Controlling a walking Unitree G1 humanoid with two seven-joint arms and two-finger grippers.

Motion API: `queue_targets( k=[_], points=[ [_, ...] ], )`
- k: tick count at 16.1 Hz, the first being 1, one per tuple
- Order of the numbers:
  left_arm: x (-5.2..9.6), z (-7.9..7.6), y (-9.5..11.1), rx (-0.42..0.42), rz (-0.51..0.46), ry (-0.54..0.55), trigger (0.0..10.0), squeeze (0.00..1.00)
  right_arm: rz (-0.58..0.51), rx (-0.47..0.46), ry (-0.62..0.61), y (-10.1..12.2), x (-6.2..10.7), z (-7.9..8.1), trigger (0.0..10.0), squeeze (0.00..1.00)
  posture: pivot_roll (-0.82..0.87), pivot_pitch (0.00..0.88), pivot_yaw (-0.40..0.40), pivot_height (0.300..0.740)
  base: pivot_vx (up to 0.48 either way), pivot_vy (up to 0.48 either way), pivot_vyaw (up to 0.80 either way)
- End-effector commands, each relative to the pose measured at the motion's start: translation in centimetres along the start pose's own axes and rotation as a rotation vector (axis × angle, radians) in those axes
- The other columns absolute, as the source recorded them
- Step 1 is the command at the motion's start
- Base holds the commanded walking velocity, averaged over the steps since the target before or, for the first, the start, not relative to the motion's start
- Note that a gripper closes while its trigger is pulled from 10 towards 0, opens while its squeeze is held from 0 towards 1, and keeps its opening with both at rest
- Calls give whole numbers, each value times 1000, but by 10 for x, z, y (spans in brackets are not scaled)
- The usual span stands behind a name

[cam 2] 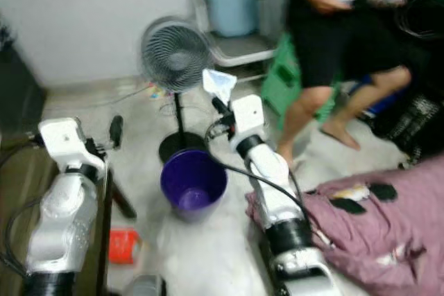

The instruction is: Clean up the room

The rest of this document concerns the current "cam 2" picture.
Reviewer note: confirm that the grey chair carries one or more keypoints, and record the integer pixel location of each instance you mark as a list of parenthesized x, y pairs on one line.
[(243, 50)]

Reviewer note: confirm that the purple plastic waste bin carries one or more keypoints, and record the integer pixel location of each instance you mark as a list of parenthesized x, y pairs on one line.
[(193, 185)]

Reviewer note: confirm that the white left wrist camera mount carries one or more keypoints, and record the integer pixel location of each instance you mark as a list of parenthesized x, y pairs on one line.
[(68, 140)]

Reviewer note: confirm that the silver left robot leg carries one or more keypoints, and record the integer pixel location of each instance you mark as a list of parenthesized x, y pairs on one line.
[(146, 287)]

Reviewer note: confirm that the mauve printed quilt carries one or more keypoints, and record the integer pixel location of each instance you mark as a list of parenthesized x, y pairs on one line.
[(388, 227)]

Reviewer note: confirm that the black printed bag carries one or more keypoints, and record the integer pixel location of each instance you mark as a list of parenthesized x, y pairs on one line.
[(416, 119)]

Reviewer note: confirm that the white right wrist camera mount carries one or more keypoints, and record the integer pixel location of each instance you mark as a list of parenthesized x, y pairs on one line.
[(248, 116)]

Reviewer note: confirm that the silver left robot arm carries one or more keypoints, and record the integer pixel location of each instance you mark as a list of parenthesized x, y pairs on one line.
[(62, 233)]

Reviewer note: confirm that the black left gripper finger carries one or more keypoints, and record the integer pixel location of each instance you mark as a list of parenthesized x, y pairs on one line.
[(116, 129)]

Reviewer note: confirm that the orange red container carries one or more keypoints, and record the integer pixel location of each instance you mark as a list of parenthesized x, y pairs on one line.
[(123, 246)]

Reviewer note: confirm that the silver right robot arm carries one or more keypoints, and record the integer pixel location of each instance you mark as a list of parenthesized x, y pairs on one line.
[(277, 185)]

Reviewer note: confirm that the white paper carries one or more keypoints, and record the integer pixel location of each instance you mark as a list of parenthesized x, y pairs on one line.
[(220, 86)]

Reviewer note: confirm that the person in black clothes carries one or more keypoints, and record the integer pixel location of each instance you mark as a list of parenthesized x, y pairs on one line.
[(326, 39)]

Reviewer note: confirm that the green plastic stool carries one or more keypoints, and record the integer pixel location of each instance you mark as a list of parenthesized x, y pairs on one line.
[(281, 81)]

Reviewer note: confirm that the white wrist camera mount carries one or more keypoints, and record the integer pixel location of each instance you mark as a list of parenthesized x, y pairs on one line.
[(68, 140), (248, 116)]

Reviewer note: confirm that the grey standing fan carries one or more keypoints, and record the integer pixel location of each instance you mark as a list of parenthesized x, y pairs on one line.
[(175, 55)]

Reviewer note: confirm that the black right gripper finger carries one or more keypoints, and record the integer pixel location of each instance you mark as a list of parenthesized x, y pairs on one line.
[(220, 106)]

